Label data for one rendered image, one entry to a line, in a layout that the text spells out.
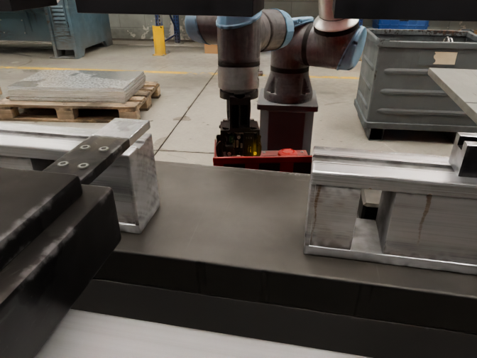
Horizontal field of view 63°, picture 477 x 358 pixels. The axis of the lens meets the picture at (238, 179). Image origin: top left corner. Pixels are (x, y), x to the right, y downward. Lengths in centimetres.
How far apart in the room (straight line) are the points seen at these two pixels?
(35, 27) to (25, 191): 633
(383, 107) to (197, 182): 253
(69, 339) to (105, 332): 2
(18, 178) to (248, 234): 26
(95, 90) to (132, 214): 305
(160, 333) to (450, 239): 29
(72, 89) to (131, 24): 401
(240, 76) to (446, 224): 42
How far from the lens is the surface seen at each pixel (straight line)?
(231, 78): 69
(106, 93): 342
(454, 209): 39
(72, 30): 605
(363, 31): 111
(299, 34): 114
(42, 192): 21
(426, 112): 305
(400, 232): 39
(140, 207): 43
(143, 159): 42
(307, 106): 116
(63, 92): 357
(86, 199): 22
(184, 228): 44
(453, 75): 62
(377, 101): 295
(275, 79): 119
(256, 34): 69
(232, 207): 47
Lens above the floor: 113
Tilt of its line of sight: 29 degrees down
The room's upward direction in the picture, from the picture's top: straight up
